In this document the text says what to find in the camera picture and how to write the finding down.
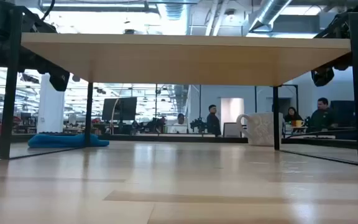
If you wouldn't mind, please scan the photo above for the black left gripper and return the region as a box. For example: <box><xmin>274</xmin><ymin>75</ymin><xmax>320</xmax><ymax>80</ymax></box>
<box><xmin>48</xmin><ymin>67</ymin><xmax>71</xmax><ymax>93</ymax></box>

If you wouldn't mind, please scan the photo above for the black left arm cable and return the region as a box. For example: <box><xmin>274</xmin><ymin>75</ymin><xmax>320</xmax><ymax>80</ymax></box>
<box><xmin>41</xmin><ymin>0</ymin><xmax>56</xmax><ymax>22</ymax></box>

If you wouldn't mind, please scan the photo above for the grey office chair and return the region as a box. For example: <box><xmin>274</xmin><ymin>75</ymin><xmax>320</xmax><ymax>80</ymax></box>
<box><xmin>223</xmin><ymin>122</ymin><xmax>242</xmax><ymax>138</ymax></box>

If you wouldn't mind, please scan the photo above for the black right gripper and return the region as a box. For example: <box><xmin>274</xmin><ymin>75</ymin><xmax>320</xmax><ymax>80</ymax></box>
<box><xmin>311</xmin><ymin>66</ymin><xmax>335</xmax><ymax>87</ymax></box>

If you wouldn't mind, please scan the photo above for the person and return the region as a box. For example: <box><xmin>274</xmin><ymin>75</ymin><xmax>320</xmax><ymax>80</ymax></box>
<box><xmin>308</xmin><ymin>97</ymin><xmax>338</xmax><ymax>131</ymax></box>
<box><xmin>206</xmin><ymin>105</ymin><xmax>222</xmax><ymax>137</ymax></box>
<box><xmin>169</xmin><ymin>113</ymin><xmax>188</xmax><ymax>134</ymax></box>
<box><xmin>283</xmin><ymin>106</ymin><xmax>304</xmax><ymax>124</ymax></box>

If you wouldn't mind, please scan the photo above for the large dark screen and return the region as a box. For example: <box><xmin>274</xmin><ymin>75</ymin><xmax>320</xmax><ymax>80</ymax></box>
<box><xmin>330</xmin><ymin>100</ymin><xmax>358</xmax><ymax>128</ymax></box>

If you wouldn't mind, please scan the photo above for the silver ceiling duct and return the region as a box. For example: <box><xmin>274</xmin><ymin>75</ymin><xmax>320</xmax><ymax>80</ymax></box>
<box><xmin>249</xmin><ymin>0</ymin><xmax>293</xmax><ymax>32</ymax></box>

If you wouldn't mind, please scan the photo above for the white patterned ceramic mug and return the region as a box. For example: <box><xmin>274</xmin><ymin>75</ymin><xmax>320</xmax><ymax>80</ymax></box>
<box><xmin>236</xmin><ymin>112</ymin><xmax>284</xmax><ymax>147</ymax></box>

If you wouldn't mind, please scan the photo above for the blue folded cloth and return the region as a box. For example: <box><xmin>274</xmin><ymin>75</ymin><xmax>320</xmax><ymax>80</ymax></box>
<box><xmin>27</xmin><ymin>133</ymin><xmax>110</xmax><ymax>149</ymax></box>

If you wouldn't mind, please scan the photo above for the wooden shelf with black frame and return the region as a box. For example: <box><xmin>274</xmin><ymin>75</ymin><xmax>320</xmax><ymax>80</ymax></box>
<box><xmin>0</xmin><ymin>6</ymin><xmax>358</xmax><ymax>166</ymax></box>

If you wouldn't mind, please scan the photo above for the dark computer monitor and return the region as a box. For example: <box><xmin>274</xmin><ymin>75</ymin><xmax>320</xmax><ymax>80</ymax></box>
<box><xmin>101</xmin><ymin>96</ymin><xmax>138</xmax><ymax>122</ymax></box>

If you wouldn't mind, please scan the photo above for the white round column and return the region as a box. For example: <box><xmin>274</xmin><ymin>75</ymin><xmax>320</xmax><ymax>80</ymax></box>
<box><xmin>36</xmin><ymin>73</ymin><xmax>65</xmax><ymax>134</ymax></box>

